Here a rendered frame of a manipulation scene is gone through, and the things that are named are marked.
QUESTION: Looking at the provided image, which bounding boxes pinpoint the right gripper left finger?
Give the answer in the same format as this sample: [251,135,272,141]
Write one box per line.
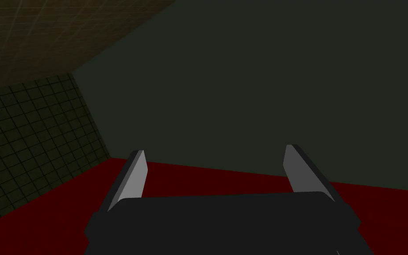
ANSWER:
[100,149,149,213]

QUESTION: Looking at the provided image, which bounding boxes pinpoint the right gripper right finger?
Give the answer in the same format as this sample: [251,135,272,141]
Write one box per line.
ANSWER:
[282,144,339,203]

